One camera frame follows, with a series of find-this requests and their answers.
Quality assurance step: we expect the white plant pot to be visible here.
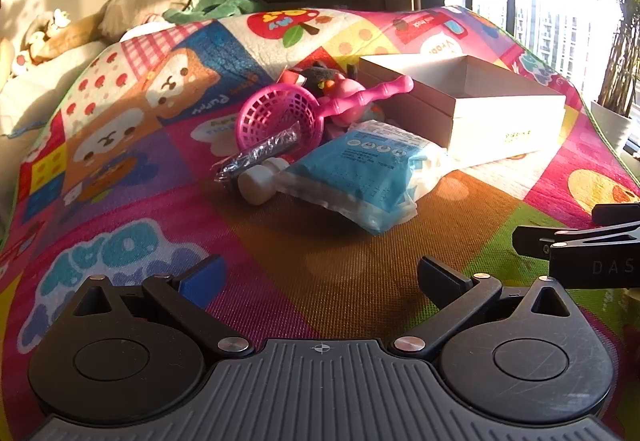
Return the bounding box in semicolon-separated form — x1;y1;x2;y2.
590;100;637;155

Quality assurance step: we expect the blue wet wipes packet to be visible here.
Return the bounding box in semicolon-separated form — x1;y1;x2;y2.
275;120;449;236

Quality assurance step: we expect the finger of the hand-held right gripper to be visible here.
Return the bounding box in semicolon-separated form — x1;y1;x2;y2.
512;224;640;291
592;204;640;225

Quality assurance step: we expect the tall palm plant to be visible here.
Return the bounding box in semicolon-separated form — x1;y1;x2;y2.
597;0;640;118

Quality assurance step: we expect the tan plush toy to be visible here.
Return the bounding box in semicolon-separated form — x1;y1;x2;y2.
17;8;108;67

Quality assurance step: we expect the white cardboard box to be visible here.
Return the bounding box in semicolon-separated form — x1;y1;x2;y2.
357;54;568;163

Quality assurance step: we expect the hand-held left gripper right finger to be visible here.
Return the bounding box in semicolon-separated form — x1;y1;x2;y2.
390;256;576;356

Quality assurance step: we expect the colourful printed play mat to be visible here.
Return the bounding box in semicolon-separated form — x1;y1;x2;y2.
0;4;640;441

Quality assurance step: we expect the white bedding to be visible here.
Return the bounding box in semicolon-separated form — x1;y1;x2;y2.
0;38;108;138

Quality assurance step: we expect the green cloth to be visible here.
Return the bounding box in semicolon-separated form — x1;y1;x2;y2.
162;0;269;25

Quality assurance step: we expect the red and white packet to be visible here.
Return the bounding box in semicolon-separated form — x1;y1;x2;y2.
279;66;308;86

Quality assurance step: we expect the dark item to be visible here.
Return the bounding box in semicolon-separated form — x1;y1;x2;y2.
210;121;302;183

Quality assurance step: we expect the pink and teal pig toy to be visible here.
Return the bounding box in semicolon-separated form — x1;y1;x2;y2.
326;75;387;128

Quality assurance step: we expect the pink toy net scoop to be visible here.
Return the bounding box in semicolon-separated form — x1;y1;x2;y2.
236;75;415;162

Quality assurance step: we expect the white plastic bottle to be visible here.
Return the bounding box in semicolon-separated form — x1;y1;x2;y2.
237;157;292;206

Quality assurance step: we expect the white pillow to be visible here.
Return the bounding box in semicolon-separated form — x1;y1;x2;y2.
119;22;168;43

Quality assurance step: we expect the black plush toy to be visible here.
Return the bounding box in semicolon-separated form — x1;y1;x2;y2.
299;61;352;94

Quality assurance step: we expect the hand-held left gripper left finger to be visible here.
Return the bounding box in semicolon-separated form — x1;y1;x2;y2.
62;255;255;356

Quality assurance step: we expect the beige pillow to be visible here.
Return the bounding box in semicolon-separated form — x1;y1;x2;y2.
97;0;198;42

